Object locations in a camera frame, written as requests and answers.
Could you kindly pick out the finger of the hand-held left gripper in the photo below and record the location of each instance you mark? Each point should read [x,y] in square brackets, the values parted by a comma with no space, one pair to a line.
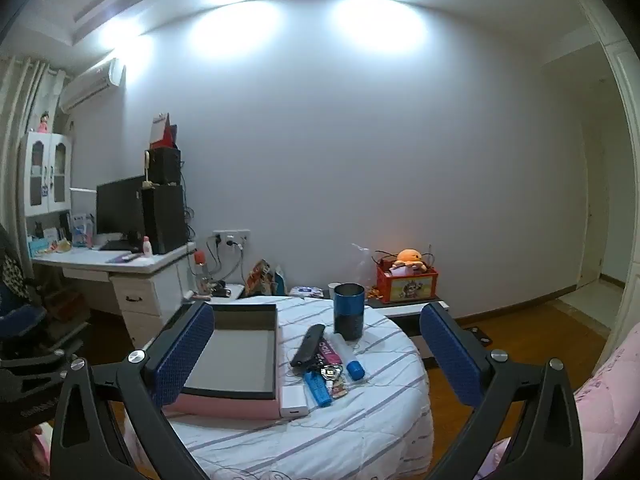
[40,355]

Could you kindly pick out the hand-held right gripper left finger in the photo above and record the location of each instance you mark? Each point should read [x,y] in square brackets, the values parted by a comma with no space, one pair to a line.
[185,355]

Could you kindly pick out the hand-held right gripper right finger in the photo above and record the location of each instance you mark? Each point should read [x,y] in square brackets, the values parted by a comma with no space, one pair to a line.
[450,355]

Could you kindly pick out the dark green shallow box tray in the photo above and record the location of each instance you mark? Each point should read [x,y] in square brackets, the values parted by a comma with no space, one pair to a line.
[240,360]

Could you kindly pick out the translucent tube with blue cap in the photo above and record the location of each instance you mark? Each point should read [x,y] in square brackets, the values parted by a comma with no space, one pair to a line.
[355,370]

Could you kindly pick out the blue and black cylindrical cup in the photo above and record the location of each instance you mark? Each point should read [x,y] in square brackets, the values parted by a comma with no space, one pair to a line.
[349,310]

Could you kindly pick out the white power adapter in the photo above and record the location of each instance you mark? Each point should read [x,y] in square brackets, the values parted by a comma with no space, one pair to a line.
[294,402]

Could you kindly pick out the black elongated plastic tool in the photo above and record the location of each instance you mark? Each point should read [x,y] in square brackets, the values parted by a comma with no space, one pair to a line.
[307,345]

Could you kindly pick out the blue highlighter pen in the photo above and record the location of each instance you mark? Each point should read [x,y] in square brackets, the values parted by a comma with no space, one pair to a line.
[317,390]

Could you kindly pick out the pink flat box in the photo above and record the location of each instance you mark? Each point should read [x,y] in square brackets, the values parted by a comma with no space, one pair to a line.
[225,407]

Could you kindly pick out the white drawer cabinet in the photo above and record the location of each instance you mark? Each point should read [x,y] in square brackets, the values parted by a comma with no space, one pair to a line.
[145,300]

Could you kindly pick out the low black and white table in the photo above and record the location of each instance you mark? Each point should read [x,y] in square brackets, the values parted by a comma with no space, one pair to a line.
[400,308]

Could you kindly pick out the small black device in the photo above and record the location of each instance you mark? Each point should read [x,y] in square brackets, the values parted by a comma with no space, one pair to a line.
[220,290]

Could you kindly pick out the red toy box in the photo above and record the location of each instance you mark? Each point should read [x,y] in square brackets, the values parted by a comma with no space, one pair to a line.
[407,287]

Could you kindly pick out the clear bottle with red cap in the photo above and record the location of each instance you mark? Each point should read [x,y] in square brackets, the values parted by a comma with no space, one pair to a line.
[200,272]

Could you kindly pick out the orange plush toy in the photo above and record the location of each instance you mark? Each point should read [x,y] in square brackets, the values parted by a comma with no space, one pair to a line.
[410,259]

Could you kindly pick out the white desk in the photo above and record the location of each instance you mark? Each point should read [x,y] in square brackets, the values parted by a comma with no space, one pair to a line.
[90,261]

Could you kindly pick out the colourful snack bag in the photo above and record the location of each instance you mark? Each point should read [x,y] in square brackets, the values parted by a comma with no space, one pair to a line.
[259,277]

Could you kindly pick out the pink and white bottle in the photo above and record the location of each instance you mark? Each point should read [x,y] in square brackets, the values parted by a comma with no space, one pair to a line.
[147,247]

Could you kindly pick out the blue and white packet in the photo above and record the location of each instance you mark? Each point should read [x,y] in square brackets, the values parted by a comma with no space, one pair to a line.
[279,282]

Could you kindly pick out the black keyboard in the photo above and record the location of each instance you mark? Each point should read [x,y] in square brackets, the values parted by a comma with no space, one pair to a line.
[117,246]

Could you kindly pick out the blue and white package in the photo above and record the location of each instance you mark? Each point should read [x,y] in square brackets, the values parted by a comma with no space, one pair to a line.
[81,230]

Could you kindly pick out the white cup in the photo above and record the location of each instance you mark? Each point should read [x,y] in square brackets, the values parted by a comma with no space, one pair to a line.
[332,291]

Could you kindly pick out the black computer tower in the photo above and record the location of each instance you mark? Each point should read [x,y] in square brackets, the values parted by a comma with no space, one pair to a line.
[165,220]

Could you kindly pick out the wet wipes pack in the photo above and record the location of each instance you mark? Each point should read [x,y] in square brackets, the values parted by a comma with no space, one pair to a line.
[306,291]

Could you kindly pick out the black computer monitor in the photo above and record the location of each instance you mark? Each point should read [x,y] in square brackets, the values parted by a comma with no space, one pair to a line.
[120,205]

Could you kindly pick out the pink blanket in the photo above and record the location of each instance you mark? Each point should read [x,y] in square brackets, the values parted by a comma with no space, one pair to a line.
[610,395]

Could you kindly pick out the white glass door cabinet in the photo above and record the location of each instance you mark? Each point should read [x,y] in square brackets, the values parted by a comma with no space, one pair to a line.
[45,170]

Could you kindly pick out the black speaker box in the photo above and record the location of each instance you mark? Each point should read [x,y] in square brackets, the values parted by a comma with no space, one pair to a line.
[165,165]

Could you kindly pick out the red and white calendar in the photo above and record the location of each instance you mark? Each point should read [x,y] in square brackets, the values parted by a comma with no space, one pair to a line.
[162,130]

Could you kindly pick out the small doll figure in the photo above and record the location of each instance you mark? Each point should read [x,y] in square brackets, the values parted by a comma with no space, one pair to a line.
[44,122]

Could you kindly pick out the white air conditioner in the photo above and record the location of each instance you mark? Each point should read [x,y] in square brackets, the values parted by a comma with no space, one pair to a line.
[90,87]

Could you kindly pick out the white wall outlet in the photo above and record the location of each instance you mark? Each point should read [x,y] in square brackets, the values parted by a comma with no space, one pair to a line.
[231,236]

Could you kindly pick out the white door frame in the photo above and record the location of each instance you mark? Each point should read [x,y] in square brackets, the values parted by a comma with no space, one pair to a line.
[617,60]

